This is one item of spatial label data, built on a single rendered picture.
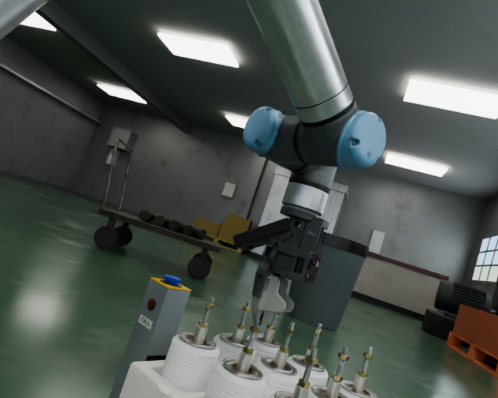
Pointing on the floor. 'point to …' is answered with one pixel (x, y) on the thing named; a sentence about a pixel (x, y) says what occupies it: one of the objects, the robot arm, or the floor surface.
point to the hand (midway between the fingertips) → (256, 316)
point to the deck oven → (331, 212)
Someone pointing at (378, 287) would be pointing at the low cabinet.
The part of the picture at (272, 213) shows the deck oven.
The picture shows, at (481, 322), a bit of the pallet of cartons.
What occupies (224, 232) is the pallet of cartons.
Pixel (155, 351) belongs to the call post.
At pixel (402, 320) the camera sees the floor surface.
